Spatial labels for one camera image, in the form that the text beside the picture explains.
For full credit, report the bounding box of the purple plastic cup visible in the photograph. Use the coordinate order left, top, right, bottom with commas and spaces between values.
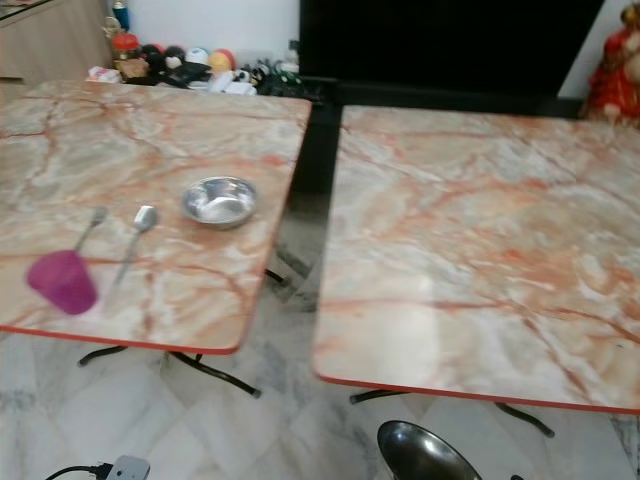
26, 249, 100, 317

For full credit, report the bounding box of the silver spoon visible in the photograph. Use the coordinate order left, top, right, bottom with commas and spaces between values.
114, 204, 160, 292

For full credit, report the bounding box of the marble pattern folding table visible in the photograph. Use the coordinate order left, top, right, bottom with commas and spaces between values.
0, 79, 314, 399
311, 102, 640, 440

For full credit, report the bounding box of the light wooden cabinet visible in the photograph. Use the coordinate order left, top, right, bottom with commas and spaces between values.
0, 0, 112, 87

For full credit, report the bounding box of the red lidded jar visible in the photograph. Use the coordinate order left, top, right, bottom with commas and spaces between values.
113, 32, 142, 62

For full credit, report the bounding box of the blue bottle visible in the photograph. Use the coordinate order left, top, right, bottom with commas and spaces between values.
111, 0, 132, 32

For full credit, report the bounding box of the orange round toy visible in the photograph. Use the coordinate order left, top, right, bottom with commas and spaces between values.
208, 49, 235, 74

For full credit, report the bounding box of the large black screen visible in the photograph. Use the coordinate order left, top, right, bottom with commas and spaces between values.
297, 0, 607, 100

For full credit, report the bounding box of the red figure statue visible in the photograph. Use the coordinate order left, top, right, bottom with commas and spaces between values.
584, 0, 640, 127

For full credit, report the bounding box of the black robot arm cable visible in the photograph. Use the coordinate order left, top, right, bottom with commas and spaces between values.
44, 462, 112, 480

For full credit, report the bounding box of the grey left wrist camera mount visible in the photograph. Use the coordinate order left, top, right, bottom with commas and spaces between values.
107, 455, 152, 480

